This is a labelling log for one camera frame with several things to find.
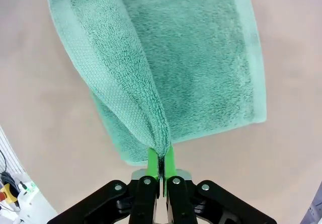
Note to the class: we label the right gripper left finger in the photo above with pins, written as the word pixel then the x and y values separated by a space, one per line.
pixel 146 198

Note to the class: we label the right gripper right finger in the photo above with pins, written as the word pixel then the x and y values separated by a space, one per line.
pixel 178 198

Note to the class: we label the green terry towel with loop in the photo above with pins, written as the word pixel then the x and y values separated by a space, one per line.
pixel 176 58

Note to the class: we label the white control box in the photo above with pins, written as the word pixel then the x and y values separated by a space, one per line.
pixel 32 209

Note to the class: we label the yellow emergency stop box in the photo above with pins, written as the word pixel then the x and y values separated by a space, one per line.
pixel 7 191

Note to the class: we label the grey aluminium frame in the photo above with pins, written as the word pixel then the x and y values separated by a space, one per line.
pixel 314 214

